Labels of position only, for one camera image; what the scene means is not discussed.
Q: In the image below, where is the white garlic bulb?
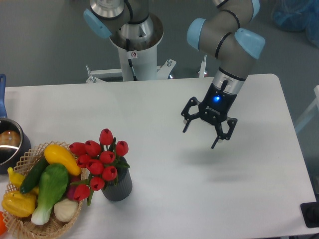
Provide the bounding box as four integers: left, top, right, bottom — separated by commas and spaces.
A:
54, 198, 78, 222

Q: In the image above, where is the small yellow gourd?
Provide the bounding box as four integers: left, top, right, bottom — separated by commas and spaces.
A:
7, 167, 39, 195

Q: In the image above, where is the orange fruit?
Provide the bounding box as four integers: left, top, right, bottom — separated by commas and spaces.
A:
0, 211, 7, 236

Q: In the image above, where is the woven wicker basket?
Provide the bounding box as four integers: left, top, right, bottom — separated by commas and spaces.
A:
3, 141, 83, 239

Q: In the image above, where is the red tulip bouquet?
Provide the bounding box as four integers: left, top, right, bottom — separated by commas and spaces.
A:
69, 128, 130, 206

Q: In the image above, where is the dark grey ribbed vase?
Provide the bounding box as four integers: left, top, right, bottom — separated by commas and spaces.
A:
102, 168, 133, 202

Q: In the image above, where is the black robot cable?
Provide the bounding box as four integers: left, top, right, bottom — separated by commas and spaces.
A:
125, 38, 139, 82

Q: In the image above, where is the white frame at right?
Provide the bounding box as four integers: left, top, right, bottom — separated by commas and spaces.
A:
295, 85, 319, 133

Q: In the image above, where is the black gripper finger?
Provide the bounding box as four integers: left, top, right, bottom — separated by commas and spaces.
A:
211, 117, 238, 149
180, 96, 203, 133

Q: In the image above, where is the green bok choy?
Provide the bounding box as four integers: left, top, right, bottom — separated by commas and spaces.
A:
31, 163, 69, 226

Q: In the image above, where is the white metal base frame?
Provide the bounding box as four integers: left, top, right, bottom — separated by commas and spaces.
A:
85, 55, 208, 83

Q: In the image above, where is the green cucumber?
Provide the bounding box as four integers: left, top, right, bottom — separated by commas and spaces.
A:
19, 157, 49, 194

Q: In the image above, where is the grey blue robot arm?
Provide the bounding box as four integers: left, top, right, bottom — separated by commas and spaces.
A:
83, 0, 265, 142

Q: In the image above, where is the blue handled saucepan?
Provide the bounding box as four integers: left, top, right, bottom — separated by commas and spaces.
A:
0, 74, 31, 175

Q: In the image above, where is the yellow squash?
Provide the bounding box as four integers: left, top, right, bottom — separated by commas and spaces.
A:
44, 144, 81, 176

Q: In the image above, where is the yellow bell pepper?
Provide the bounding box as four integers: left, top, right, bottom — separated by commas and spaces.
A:
1, 191, 36, 218

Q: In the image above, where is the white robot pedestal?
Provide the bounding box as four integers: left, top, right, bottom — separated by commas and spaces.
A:
110, 13, 163, 82

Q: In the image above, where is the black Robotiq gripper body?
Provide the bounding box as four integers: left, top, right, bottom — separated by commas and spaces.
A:
198, 84, 237, 125

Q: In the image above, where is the black device at table edge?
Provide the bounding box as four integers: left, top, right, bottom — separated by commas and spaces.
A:
300, 202, 319, 228

